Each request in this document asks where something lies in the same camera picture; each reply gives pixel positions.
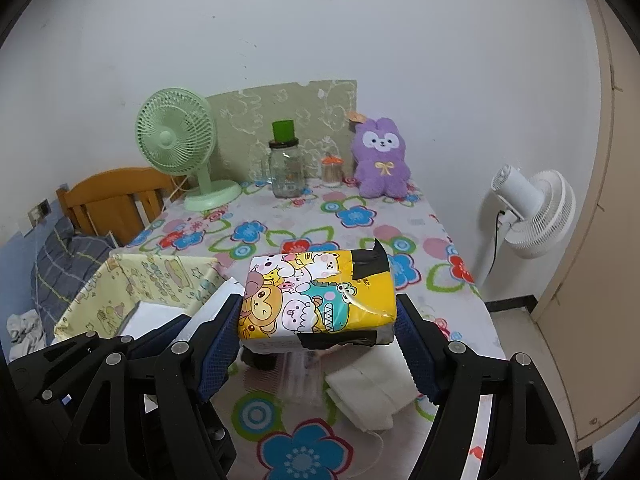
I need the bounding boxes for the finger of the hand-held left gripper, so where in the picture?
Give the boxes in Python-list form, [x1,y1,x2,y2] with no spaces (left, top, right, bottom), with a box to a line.
[7,357,107,461]
[10,312,194,371]

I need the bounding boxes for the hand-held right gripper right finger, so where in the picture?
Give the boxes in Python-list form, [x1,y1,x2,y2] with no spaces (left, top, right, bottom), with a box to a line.
[395,293,582,480]

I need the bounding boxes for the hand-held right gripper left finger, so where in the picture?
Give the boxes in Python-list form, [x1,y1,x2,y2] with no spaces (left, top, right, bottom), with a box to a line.
[62,292,244,480]

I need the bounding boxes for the white flat pack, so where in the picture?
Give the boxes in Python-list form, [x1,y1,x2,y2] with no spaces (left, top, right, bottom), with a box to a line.
[117,280,247,341]

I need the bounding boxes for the white cloth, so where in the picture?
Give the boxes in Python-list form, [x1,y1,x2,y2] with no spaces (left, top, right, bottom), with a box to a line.
[6,309,48,361]
[325,345,426,433]

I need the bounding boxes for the yellow fabric storage box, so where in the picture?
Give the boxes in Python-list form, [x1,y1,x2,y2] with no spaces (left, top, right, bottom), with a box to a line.
[54,252,231,346]

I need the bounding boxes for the clear plastic packet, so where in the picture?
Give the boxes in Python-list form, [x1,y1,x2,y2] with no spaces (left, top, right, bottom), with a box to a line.
[280,352,331,406]

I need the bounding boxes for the cartoon print tissue pack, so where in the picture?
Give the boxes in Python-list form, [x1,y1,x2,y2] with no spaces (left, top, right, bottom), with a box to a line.
[237,239,398,356]

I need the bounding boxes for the white crumpled cloth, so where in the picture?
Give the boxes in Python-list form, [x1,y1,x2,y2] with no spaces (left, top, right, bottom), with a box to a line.
[6,309,48,361]

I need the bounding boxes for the grey plaid pillow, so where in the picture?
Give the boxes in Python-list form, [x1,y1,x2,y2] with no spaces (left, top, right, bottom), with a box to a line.
[31,216,118,346]

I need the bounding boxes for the glass jar with green lid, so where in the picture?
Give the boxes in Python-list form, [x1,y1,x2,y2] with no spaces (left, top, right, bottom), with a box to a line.
[260,119,307,199]

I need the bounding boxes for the white standing fan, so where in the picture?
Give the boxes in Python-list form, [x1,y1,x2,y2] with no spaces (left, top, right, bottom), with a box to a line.
[472,164,577,288]

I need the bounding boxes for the purple plush bunny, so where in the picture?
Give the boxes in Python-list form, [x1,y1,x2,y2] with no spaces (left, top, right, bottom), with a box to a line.
[346,111,414,199]

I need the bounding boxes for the green desk fan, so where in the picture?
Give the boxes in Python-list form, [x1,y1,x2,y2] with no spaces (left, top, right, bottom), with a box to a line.
[136,87,243,212]

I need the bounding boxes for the small jar with orange lid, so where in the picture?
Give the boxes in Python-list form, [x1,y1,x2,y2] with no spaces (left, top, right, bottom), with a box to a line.
[321,152,345,184]

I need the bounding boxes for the beige door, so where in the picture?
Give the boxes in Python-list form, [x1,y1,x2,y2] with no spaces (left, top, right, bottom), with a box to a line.
[530,0,640,456]

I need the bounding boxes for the green patterned board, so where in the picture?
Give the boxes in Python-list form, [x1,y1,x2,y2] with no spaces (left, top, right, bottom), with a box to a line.
[205,79,358,183]

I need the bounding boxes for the black fan cable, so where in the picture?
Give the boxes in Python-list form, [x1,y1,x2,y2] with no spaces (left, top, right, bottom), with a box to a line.
[487,208,507,281]

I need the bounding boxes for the wall socket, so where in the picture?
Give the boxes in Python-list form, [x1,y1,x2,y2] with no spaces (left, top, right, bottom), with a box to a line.
[27,199,52,226]

